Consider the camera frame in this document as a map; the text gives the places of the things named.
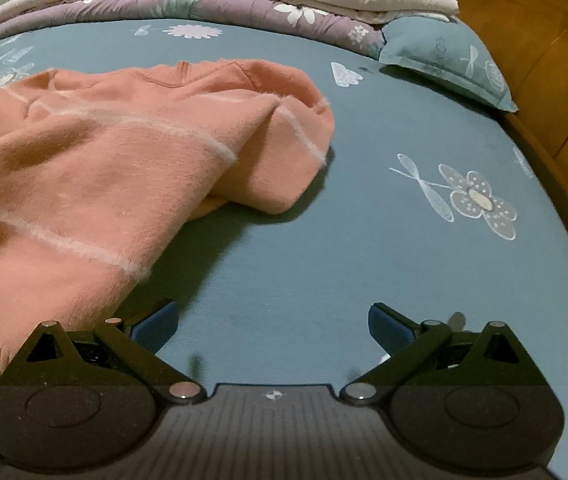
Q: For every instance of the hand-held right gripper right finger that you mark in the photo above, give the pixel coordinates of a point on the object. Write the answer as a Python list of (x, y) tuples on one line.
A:
[(386, 327)]

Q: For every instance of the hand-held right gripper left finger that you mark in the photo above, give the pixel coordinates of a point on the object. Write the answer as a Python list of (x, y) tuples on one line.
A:
[(156, 326)]

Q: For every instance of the pink striped knit sweater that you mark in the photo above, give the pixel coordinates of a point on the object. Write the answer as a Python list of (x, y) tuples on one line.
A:
[(114, 160)]

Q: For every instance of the blue floral bed sheet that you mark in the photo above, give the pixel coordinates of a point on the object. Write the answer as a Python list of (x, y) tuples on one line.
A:
[(289, 240)]

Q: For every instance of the blue floral pillow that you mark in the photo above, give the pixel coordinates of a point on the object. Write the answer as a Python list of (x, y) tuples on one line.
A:
[(439, 55)]

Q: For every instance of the wooden headboard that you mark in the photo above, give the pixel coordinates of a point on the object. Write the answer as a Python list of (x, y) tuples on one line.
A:
[(539, 60)]

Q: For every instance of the purple floral quilt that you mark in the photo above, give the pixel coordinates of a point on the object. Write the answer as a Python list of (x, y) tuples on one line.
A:
[(174, 7)]

